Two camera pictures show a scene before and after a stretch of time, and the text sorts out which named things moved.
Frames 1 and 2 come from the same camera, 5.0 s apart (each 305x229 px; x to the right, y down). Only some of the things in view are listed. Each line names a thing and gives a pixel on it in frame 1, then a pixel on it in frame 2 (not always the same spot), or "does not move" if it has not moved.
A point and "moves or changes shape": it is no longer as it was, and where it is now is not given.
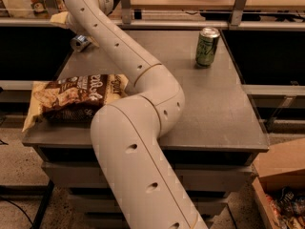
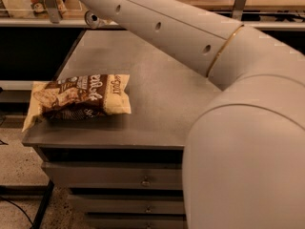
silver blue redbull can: (79, 43) moves or changes shape
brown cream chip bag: (72, 100) does not move
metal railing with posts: (50, 7) does not move
